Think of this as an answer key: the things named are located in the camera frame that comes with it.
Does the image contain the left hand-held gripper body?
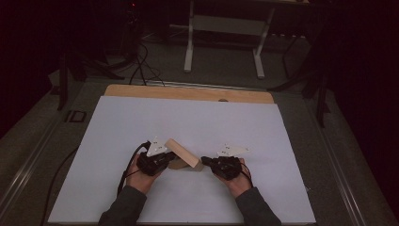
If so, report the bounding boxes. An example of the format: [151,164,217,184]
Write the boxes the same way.
[136,136,177,177]

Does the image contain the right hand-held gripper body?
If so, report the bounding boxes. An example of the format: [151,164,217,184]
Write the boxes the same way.
[209,142,251,182]

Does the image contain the wooden block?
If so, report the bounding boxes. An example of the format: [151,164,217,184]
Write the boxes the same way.
[164,137,205,172]

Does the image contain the person's right hand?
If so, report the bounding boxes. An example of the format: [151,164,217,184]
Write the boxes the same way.
[214,157,254,199]

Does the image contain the person's left hand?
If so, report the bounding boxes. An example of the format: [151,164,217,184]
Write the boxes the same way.
[125,153,162,196]

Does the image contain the white paper sheet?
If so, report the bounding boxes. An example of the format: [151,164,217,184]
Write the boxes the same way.
[47,95,317,225]

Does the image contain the wooden board table edge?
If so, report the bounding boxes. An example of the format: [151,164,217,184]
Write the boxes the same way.
[104,83,275,105]

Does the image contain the black floor box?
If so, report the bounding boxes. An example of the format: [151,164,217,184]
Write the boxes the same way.
[63,109,88,124]

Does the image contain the black metal stand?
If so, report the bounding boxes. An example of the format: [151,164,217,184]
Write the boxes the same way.
[56,51,126,112]
[267,29,332,129]

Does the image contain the dark equipment stand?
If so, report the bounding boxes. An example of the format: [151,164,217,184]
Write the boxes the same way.
[120,0,145,65]

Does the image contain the white metal stand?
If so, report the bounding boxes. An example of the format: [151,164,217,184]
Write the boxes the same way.
[184,0,277,80]

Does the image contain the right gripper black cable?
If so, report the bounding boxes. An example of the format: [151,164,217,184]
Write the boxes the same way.
[239,161,254,188]

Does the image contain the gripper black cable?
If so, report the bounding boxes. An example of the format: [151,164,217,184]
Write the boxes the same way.
[239,161,254,188]
[117,140,152,198]

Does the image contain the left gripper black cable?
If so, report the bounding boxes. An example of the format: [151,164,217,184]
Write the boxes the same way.
[117,140,152,198]

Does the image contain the black floor cables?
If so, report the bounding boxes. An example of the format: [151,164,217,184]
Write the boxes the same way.
[129,40,167,88]

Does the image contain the long black floor cable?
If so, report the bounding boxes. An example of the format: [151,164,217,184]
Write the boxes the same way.
[40,146,80,226]

